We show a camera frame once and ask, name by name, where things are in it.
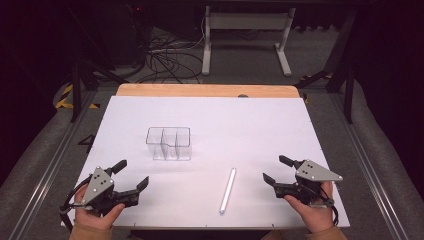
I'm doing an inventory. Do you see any white board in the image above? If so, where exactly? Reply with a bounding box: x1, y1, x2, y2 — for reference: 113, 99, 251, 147
60, 95, 351, 231

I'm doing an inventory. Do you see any person's right hand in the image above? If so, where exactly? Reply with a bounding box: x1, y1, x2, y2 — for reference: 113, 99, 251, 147
283, 181, 336, 234

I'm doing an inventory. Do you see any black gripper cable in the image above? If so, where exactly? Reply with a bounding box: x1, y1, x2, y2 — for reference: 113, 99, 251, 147
308, 184, 340, 228
59, 174, 93, 233

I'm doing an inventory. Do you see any white pen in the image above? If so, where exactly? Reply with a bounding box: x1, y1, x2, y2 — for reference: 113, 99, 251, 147
218, 167, 238, 215

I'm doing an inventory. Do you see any tangle of floor cables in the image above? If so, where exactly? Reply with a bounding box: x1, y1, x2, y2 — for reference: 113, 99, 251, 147
134, 16, 205, 85

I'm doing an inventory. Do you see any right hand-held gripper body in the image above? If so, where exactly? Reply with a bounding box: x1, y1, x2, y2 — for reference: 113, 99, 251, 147
272, 159, 344, 206

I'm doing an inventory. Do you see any yellow black hazard tape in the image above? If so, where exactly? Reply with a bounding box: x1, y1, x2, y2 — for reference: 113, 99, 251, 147
54, 83, 101, 110

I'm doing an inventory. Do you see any person's left hand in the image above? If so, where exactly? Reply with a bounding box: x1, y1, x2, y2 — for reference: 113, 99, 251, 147
73, 183, 127, 231

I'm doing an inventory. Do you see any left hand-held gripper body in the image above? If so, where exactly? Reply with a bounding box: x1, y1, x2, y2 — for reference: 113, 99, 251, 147
79, 165, 140, 215

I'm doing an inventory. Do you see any wooden table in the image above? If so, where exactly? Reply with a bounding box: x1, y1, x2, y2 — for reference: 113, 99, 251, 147
115, 83, 301, 99

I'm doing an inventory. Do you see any aluminium rail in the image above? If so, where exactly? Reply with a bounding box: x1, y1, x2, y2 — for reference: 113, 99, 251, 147
328, 93, 412, 240
6, 91, 98, 240

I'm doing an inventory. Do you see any black metal stand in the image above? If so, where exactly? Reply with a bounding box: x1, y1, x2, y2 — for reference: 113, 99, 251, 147
64, 56, 130, 123
294, 9, 360, 125

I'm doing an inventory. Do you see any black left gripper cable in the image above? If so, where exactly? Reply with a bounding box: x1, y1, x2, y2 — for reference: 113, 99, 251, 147
59, 174, 93, 233

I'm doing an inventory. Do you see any clear plastic organizer box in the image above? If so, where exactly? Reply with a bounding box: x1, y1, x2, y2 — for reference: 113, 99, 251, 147
145, 126, 193, 162

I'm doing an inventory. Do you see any white metal stand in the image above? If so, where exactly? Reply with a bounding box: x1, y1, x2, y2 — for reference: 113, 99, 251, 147
201, 5, 297, 77

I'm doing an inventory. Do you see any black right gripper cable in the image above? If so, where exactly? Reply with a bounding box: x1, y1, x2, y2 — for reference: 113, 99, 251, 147
308, 184, 340, 228

